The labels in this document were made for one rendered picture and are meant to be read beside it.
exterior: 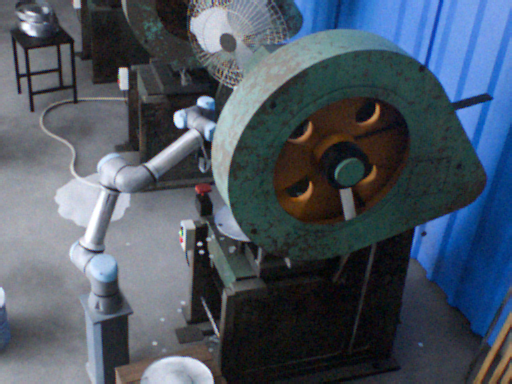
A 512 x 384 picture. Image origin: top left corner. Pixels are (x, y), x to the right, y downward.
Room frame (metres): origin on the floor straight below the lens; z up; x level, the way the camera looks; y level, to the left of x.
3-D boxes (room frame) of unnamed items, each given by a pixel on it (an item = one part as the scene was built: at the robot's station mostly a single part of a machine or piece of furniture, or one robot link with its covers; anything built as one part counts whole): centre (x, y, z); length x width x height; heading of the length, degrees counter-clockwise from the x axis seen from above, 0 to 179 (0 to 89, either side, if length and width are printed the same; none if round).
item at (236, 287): (2.24, -0.61, 0.45); 0.92 x 0.12 x 0.90; 106
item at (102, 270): (2.23, 0.33, 0.62); 0.13 x 0.12 x 0.14; 39
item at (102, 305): (2.23, 0.32, 0.50); 0.15 x 0.15 x 0.10
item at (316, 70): (2.16, -0.60, 1.33); 1.03 x 0.28 x 0.82; 106
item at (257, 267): (2.45, -0.40, 0.68); 0.45 x 0.30 x 0.06; 16
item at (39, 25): (5.15, 1.16, 0.40); 0.45 x 0.40 x 0.79; 28
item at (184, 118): (2.65, -0.02, 1.15); 0.11 x 0.11 x 0.08; 39
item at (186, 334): (2.42, -0.27, 0.14); 0.59 x 0.10 x 0.05; 106
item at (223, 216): (2.42, -0.28, 0.78); 0.29 x 0.29 x 0.01
